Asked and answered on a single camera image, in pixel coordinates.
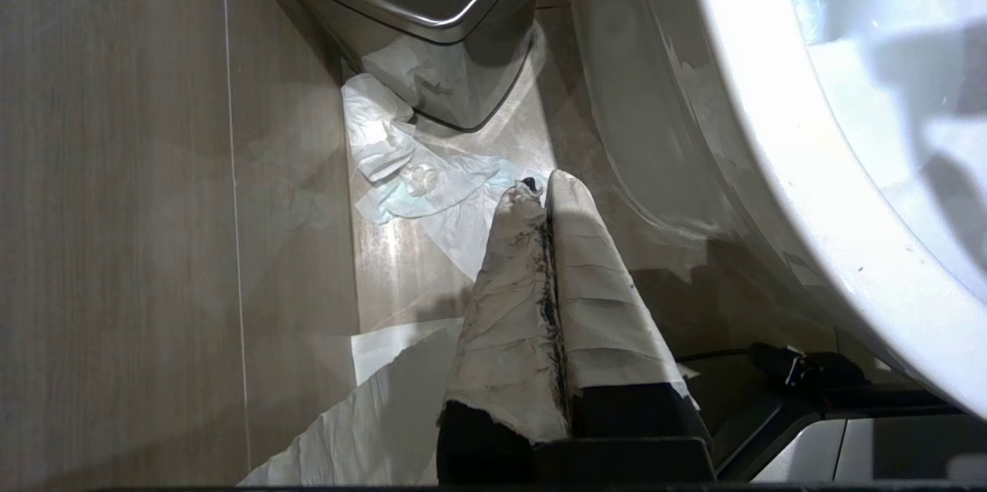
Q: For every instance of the silver trash bin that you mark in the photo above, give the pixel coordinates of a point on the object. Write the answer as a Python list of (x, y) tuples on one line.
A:
[(439, 21)]

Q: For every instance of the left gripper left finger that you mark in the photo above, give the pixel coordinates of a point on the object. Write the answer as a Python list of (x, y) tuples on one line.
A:
[(505, 338)]

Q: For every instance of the white toilet bowl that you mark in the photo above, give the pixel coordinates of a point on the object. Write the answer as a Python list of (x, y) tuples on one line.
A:
[(771, 129)]

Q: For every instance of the flat white paper sheet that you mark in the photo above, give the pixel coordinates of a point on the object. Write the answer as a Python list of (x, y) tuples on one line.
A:
[(370, 415)]

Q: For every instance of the crumpled white paper towel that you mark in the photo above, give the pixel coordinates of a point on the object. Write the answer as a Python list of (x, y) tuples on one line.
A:
[(416, 168)]

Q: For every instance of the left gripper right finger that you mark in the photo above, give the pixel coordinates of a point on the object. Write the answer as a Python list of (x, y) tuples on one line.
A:
[(609, 322)]

